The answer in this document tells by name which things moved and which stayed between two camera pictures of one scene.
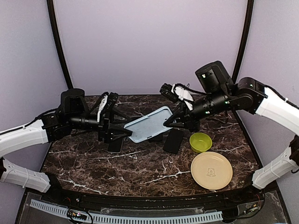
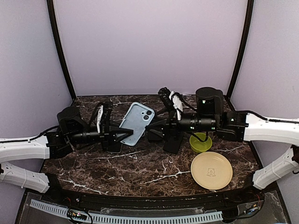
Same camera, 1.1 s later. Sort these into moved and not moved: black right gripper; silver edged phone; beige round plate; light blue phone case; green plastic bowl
Moved: black right gripper; light blue phone case
Not moved: silver edged phone; beige round plate; green plastic bowl
